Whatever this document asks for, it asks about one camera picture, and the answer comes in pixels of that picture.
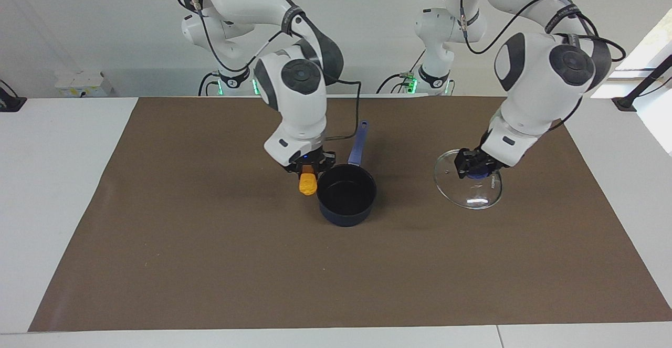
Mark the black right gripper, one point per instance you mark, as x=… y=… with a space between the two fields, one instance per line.
x=317 y=157

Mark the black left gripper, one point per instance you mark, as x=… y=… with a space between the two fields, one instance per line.
x=485 y=155

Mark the orange corn cob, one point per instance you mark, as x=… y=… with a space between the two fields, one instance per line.
x=307 y=184

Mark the glass lid with blue knob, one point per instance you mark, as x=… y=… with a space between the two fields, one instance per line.
x=470 y=193

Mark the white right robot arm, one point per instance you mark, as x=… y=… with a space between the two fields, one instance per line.
x=299 y=101

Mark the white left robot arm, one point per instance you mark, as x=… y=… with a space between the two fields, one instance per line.
x=546 y=75

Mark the brown table mat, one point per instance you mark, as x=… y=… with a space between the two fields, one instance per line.
x=210 y=264

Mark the black stand with pole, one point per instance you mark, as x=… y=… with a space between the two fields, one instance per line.
x=627 y=101

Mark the white power strip box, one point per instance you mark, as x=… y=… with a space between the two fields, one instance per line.
x=84 y=83

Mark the black clamp mount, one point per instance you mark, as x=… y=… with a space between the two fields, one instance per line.
x=10 y=102

